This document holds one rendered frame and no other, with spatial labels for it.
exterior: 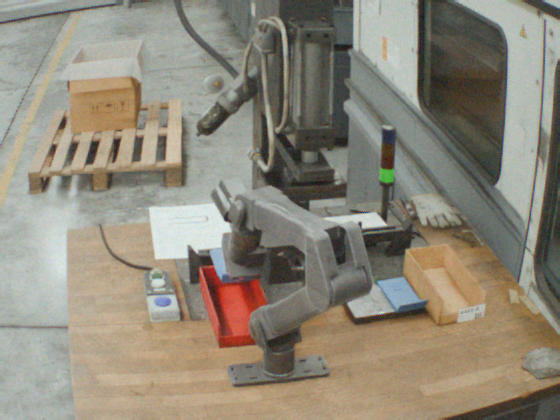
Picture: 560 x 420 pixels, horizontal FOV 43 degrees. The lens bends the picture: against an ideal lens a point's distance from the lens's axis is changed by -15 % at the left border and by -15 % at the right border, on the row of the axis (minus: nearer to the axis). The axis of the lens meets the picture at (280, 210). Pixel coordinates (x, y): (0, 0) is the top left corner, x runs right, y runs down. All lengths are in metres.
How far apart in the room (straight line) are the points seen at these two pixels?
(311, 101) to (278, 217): 0.43
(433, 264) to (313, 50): 0.63
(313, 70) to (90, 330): 0.75
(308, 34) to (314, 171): 0.32
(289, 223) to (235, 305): 0.49
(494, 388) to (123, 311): 0.86
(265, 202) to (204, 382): 0.39
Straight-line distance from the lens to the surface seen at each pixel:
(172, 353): 1.67
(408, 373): 1.63
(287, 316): 1.46
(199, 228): 2.16
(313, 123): 1.78
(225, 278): 1.69
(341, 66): 5.00
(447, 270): 1.99
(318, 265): 1.28
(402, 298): 1.83
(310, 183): 1.83
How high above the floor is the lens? 1.88
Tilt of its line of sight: 26 degrees down
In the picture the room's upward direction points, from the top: 1 degrees clockwise
